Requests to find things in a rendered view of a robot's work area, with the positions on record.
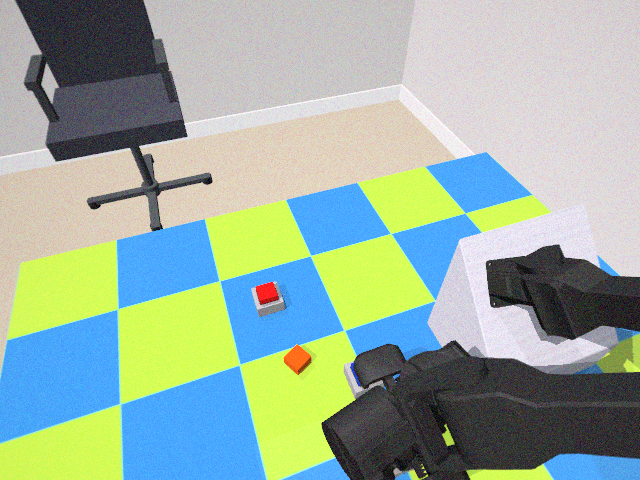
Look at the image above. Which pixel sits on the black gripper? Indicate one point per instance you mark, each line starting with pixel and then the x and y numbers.
pixel 382 363

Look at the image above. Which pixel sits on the yellow button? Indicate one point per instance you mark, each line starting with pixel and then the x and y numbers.
pixel 399 473

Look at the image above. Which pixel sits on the orange block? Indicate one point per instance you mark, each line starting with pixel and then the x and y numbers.
pixel 297 359

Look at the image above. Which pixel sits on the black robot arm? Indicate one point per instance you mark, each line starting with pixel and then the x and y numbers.
pixel 503 414

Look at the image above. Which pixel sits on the red button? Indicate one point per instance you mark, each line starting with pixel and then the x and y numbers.
pixel 267 298

